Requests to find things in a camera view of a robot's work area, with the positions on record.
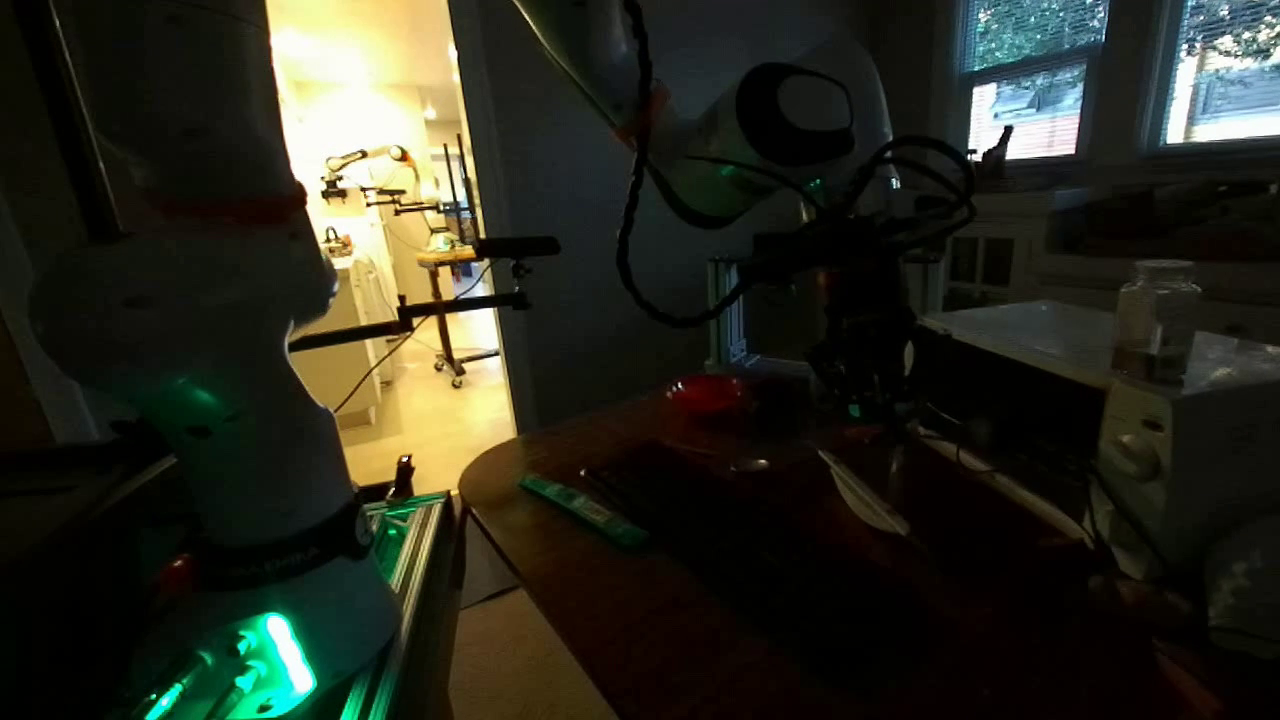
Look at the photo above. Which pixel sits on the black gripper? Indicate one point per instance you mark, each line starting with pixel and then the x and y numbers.
pixel 865 316

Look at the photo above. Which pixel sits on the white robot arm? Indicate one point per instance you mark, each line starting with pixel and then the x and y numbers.
pixel 189 316

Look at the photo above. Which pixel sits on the red plastic bowl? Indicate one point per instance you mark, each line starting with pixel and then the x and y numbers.
pixel 708 399

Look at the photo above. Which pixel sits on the white plastic spoon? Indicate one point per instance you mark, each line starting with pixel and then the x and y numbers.
pixel 875 511

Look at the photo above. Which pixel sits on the clear plastic bottle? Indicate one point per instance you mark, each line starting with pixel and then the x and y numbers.
pixel 1157 321

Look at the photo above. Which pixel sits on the green ruler strip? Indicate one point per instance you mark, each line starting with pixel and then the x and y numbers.
pixel 585 511

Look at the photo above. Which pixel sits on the white toaster oven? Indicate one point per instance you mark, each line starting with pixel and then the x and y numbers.
pixel 1163 472

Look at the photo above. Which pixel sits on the black camera arm mount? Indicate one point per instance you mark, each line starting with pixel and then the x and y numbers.
pixel 513 251

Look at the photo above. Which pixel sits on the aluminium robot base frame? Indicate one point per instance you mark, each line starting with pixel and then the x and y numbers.
pixel 341 640

